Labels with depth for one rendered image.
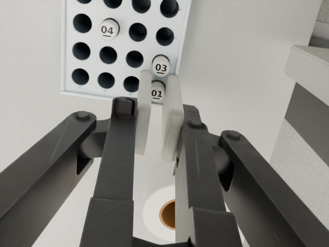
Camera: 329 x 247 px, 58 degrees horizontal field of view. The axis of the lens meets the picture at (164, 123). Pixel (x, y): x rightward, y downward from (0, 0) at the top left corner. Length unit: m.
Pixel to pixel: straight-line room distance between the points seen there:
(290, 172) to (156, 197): 1.11
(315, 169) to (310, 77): 1.22
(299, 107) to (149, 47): 0.63
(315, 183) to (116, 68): 1.28
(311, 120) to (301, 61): 0.57
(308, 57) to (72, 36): 0.15
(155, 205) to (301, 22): 0.20
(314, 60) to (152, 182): 0.17
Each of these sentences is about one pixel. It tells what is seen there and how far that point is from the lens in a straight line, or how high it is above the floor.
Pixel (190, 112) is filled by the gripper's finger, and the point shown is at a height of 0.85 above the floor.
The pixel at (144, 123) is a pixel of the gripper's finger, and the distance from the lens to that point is 0.15.
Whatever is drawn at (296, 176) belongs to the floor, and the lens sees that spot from 1.38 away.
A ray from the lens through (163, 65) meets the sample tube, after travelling 0.21.
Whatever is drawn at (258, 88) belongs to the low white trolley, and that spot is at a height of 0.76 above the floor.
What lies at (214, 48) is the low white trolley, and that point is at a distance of 0.26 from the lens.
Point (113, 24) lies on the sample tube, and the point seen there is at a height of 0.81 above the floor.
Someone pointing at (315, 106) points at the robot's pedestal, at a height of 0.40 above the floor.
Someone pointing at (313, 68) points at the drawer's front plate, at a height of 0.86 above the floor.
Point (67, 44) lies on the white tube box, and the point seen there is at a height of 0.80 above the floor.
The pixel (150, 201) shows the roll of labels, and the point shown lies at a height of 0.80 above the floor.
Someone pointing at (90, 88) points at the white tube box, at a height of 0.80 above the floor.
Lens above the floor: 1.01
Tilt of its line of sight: 64 degrees down
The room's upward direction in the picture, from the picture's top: 177 degrees clockwise
